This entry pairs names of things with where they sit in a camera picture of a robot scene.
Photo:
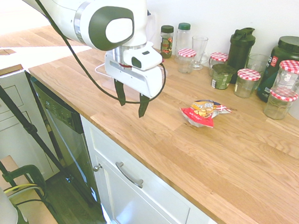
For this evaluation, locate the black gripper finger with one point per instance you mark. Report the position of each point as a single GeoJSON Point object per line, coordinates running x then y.
{"type": "Point", "coordinates": [120, 93]}
{"type": "Point", "coordinates": [143, 106]}

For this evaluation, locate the faceted jar red checkered lid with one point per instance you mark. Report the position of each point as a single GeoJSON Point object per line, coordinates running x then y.
{"type": "Point", "coordinates": [278, 106]}

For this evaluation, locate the glass jar red checkered lid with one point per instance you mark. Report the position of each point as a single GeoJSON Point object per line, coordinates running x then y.
{"type": "Point", "coordinates": [245, 84]}

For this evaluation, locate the black shaker bottle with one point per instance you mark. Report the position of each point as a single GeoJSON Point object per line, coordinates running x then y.
{"type": "Point", "coordinates": [240, 49]}

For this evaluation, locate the stainless steel dishwasher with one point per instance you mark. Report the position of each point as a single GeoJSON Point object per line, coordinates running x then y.
{"type": "Point", "coordinates": [66, 131]}

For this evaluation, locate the tall glass mug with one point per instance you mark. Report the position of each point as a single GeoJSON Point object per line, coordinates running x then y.
{"type": "Point", "coordinates": [199, 48]}

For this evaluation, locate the large black protein tub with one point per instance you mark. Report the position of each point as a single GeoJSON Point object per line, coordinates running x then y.
{"type": "Point", "coordinates": [290, 49]}

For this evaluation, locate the clear plastic container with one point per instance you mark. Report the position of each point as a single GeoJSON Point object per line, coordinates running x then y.
{"type": "Point", "coordinates": [102, 73]}

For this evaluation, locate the clear glass tumbler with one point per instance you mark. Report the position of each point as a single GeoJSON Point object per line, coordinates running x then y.
{"type": "Point", "coordinates": [257, 60]}

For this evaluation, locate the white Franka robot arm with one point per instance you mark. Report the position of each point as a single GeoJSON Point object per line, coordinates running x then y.
{"type": "Point", "coordinates": [64, 16]}

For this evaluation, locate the spice jar with dark lid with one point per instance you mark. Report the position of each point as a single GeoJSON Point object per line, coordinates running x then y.
{"type": "Point", "coordinates": [167, 42]}

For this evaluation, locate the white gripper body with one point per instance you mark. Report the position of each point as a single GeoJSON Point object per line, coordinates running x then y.
{"type": "Point", "coordinates": [135, 78]}

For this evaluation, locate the metal cabinet knob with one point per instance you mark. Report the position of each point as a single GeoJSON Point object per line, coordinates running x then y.
{"type": "Point", "coordinates": [97, 167]}

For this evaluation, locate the red BBQ chip bag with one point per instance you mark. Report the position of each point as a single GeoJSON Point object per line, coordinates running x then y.
{"type": "Point", "coordinates": [202, 114]}

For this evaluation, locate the small jar red checkered lid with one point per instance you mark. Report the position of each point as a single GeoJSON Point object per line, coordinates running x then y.
{"type": "Point", "coordinates": [186, 60]}
{"type": "Point", "coordinates": [217, 58]}

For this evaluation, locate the white kitchen cabinet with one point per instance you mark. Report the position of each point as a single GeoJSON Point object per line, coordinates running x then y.
{"type": "Point", "coordinates": [137, 204]}

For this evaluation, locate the clear bottle with green lid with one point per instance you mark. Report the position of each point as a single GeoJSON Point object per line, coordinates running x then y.
{"type": "Point", "coordinates": [183, 40]}

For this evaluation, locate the clear water pitcher blue lid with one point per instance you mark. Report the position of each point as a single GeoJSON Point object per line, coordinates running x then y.
{"type": "Point", "coordinates": [154, 28]}

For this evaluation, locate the green clamp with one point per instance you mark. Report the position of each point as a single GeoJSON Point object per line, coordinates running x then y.
{"type": "Point", "coordinates": [34, 173]}

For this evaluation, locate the large jar red checkered lid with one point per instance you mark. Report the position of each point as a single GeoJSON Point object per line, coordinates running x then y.
{"type": "Point", "coordinates": [291, 75]}

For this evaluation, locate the black tripod leg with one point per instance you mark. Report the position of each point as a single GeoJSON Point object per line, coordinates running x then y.
{"type": "Point", "coordinates": [6, 97]}

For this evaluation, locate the green glass jar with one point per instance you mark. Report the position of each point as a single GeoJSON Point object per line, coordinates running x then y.
{"type": "Point", "coordinates": [222, 79]}

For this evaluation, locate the white drawer unit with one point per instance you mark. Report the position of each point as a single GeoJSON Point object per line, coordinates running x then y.
{"type": "Point", "coordinates": [10, 89]}

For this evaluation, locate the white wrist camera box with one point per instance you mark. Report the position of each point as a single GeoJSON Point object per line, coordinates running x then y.
{"type": "Point", "coordinates": [146, 60]}

